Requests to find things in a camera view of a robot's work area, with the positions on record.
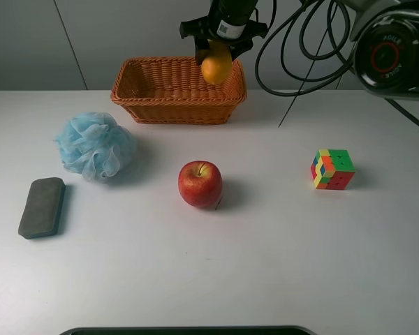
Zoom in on black gripper with label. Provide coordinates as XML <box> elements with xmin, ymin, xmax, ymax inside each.
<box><xmin>179</xmin><ymin>0</ymin><xmax>267</xmax><ymax>65</ymax></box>

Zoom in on orange yellow mango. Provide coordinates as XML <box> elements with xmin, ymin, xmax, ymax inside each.
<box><xmin>200</xmin><ymin>40</ymin><xmax>233</xmax><ymax>85</ymax></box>

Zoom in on grey robot arm joint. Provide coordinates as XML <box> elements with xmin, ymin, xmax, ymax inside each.
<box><xmin>343</xmin><ymin>0</ymin><xmax>419</xmax><ymax>101</ymax></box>

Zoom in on orange wicker basket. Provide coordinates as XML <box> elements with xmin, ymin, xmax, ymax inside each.
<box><xmin>110</xmin><ymin>57</ymin><xmax>247</xmax><ymax>125</ymax></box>

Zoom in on red apple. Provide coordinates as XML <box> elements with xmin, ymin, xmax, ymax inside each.
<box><xmin>178</xmin><ymin>161</ymin><xmax>223</xmax><ymax>208</ymax></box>

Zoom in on light blue bath loofah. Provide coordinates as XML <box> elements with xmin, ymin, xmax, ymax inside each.
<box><xmin>54</xmin><ymin>112</ymin><xmax>137</xmax><ymax>181</ymax></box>

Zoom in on multicoloured puzzle cube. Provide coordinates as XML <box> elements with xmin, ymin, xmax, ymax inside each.
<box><xmin>311</xmin><ymin>149</ymin><xmax>355</xmax><ymax>191</ymax></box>

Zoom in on dark grey eraser block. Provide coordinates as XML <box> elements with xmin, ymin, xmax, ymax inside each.
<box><xmin>18</xmin><ymin>177</ymin><xmax>66</xmax><ymax>239</ymax></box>

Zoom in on black looping cables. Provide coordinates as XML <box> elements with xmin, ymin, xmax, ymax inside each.
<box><xmin>254</xmin><ymin>0</ymin><xmax>357</xmax><ymax>128</ymax></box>

